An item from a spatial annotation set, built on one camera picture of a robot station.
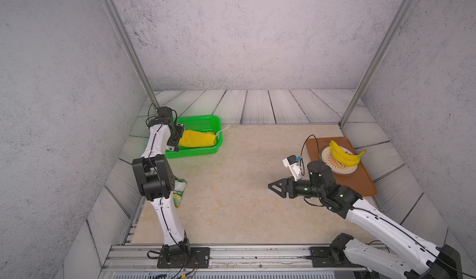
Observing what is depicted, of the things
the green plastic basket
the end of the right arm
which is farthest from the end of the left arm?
the end of the right arm

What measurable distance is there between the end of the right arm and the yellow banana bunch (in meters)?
0.47

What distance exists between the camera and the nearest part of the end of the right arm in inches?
21.0

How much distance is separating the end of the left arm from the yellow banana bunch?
814mm

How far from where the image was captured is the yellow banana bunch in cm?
100

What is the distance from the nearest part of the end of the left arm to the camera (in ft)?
2.33
